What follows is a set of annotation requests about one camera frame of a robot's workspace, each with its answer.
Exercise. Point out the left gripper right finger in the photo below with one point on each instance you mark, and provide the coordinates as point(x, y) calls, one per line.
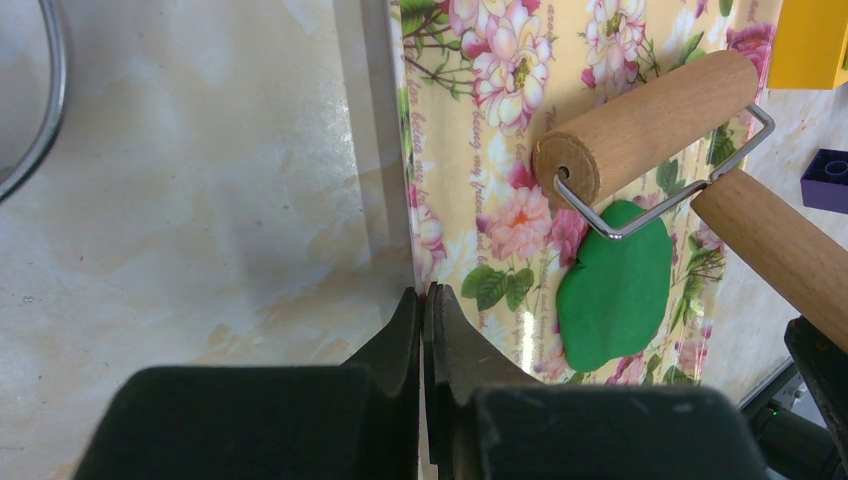
point(488, 419)

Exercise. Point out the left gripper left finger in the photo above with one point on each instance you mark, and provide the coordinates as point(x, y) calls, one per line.
point(355, 420)

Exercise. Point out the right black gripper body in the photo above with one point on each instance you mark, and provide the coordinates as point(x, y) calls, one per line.
point(823, 366)

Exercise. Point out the wooden double-ended roller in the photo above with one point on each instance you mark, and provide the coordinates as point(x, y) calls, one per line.
point(593, 156)

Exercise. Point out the green dough disc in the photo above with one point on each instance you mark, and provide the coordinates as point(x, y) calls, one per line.
point(613, 300)

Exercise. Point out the floral cutting board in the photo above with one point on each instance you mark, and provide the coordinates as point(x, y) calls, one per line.
point(479, 83)

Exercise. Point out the round metal cutter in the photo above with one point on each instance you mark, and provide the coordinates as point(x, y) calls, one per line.
point(34, 79)

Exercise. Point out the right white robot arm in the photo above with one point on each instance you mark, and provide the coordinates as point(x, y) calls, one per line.
point(793, 446)

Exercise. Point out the purple cube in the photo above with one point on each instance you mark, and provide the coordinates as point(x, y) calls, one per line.
point(824, 182)

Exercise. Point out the colourful toy block stack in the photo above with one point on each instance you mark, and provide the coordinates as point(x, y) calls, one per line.
point(810, 46)

